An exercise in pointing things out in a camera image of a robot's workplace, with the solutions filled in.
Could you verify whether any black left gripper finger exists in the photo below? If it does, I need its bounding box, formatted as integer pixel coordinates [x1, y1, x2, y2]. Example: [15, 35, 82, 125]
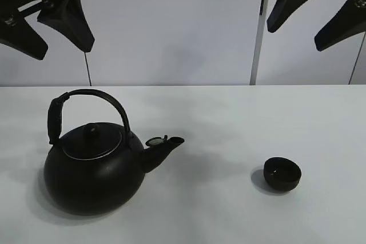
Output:
[1, 14, 48, 60]
[37, 0, 95, 53]

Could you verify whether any black round teapot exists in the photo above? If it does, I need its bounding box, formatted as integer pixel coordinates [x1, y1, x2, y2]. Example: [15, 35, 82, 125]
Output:
[43, 89, 185, 215]

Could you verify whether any small black teacup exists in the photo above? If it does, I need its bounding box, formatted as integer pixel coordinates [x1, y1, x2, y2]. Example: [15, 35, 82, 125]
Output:
[263, 157, 302, 193]

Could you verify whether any grey wall panel post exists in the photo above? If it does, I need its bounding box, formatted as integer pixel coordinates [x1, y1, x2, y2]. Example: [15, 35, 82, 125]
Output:
[249, 0, 268, 86]

